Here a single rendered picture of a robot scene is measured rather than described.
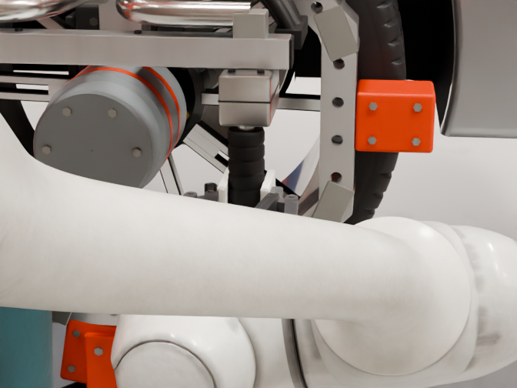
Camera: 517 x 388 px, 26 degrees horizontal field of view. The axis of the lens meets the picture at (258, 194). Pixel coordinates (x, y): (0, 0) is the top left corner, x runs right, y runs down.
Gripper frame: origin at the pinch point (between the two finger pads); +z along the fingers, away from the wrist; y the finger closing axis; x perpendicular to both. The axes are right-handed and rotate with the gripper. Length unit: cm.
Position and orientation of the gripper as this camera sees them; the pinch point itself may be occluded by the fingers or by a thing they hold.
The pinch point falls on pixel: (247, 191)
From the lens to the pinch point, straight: 110.7
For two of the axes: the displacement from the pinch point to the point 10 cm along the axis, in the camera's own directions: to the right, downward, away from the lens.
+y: 9.9, 0.4, -1.0
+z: 1.1, -3.1, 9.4
